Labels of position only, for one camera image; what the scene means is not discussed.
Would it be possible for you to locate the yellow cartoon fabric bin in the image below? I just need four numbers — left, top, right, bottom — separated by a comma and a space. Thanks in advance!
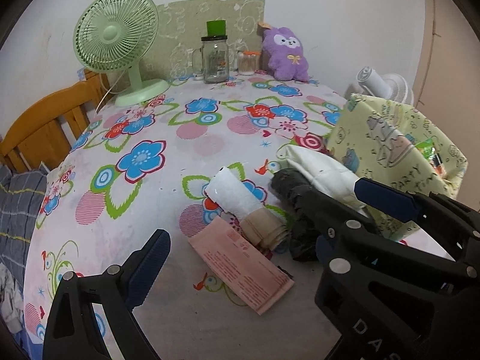
325, 92, 470, 239

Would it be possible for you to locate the wooden bed headboard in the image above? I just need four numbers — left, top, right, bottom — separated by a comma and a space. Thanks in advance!
1, 69, 108, 173

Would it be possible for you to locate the beige door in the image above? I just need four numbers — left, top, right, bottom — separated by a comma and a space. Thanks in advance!
413, 0, 479, 210

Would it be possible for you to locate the floral tablecloth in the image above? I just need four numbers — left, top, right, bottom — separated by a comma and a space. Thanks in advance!
24, 72, 346, 359

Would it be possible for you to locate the grey plaid pillow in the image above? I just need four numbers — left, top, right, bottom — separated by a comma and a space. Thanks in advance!
1, 165, 47, 286

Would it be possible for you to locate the white floor fan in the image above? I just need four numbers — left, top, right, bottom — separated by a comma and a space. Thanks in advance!
345, 66, 414, 106

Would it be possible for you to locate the green patterned wall board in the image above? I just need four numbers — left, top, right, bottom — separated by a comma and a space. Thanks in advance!
140, 0, 265, 80

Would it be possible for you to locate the glass mason jar mug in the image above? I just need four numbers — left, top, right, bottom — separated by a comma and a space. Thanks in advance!
191, 35, 230, 84

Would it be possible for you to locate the white and beige cloth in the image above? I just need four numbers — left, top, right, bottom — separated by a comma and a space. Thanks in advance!
205, 166, 288, 250

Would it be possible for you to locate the purple plush bunny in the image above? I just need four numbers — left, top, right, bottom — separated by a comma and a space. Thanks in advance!
262, 27, 309, 82

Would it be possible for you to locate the cotton swab jar orange lid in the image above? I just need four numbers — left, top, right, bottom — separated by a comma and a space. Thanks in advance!
237, 50, 261, 76

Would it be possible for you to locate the white crumpled cloth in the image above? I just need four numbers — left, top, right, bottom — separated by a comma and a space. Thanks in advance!
0, 263, 24, 335

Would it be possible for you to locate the white folded towel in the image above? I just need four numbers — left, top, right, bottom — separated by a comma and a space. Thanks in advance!
277, 145, 368, 217

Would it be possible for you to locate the green cup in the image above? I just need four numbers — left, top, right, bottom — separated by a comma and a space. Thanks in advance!
206, 19, 226, 37

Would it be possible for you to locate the green tissue pack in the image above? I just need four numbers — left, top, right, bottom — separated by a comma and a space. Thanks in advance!
415, 138, 437, 164

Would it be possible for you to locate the pink paper packet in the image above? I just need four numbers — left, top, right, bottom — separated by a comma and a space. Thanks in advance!
189, 216, 295, 315

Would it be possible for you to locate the green desk fan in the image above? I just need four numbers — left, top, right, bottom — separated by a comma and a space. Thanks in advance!
73, 0, 169, 107

